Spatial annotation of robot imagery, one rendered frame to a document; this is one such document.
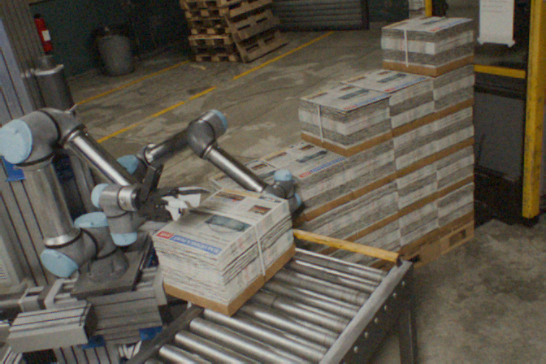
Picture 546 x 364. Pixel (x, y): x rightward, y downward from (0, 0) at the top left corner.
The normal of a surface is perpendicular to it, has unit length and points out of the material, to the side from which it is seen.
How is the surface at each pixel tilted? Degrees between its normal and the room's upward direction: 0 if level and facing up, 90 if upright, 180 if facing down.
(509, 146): 90
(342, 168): 90
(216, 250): 4
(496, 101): 90
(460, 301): 0
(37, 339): 90
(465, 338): 0
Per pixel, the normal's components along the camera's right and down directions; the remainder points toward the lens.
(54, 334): 0.03, 0.40
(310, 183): 0.53, 0.26
